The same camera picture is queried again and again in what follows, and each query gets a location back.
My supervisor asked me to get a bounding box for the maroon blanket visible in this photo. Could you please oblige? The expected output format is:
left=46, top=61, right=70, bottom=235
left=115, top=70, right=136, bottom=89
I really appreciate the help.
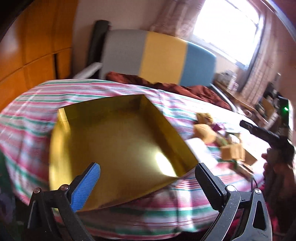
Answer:
left=105, top=71, right=232, bottom=110

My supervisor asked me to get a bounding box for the grey bed side rail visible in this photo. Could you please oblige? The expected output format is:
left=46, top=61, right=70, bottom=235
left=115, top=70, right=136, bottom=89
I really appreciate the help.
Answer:
left=209, top=83, right=240, bottom=113
left=73, top=62, right=102, bottom=80

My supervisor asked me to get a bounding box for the beige carton box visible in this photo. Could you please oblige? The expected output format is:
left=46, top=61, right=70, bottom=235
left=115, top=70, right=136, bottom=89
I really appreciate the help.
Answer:
left=221, top=143, right=258, bottom=166

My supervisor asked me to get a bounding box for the black upright pad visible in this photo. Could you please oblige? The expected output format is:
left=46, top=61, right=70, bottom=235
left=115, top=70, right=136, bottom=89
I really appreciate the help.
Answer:
left=87, top=20, right=110, bottom=70

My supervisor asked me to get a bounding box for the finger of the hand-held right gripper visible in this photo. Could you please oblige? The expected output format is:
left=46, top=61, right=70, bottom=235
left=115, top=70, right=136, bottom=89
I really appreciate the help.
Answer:
left=239, top=120, right=280, bottom=142

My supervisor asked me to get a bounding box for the window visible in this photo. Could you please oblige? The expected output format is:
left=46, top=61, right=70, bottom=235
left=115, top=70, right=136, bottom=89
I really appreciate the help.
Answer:
left=192, top=0, right=264, bottom=67

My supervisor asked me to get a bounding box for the pink patterned curtain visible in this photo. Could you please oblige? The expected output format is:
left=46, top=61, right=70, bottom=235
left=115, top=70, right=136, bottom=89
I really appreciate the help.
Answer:
left=150, top=0, right=208, bottom=39
left=243, top=11, right=296, bottom=105

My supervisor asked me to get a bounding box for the wooden desk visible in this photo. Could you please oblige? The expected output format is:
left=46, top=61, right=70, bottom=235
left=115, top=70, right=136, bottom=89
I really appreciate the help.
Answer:
left=213, top=81, right=257, bottom=114

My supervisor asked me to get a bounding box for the grey yellow blue headboard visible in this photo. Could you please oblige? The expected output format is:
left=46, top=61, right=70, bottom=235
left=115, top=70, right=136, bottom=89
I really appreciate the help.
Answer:
left=100, top=29, right=216, bottom=87

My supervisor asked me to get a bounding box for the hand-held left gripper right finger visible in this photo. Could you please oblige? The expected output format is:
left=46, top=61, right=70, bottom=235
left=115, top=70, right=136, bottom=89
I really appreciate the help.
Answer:
left=195, top=163, right=273, bottom=241

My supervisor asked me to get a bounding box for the cluttered storage shelf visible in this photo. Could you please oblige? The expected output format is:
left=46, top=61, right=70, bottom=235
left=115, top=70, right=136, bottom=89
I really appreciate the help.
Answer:
left=254, top=81, right=289, bottom=130

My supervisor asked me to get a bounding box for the person's right hand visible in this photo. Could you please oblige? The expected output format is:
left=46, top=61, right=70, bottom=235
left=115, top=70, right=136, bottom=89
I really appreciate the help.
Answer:
left=261, top=148, right=296, bottom=193

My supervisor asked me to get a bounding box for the wooden wardrobe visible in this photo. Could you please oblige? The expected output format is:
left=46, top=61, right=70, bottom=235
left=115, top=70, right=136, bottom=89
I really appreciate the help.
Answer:
left=0, top=0, right=79, bottom=112

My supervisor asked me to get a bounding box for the striped bed sheet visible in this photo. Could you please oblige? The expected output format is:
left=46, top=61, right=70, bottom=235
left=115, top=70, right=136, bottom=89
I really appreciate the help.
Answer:
left=0, top=79, right=266, bottom=239

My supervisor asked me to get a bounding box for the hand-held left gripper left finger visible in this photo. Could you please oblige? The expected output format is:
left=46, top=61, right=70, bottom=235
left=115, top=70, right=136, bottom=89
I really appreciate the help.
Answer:
left=23, top=162, right=102, bottom=241

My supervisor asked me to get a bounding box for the large plastic bag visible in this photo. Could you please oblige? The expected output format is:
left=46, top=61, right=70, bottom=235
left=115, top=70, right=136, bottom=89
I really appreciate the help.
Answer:
left=185, top=138, right=212, bottom=163

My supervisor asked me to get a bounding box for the white carton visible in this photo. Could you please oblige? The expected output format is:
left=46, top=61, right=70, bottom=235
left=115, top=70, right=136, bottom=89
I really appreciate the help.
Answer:
left=221, top=72, right=238, bottom=90

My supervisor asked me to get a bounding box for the maroon gift box gold interior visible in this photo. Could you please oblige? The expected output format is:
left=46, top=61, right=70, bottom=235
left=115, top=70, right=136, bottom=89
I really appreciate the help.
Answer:
left=48, top=94, right=199, bottom=211

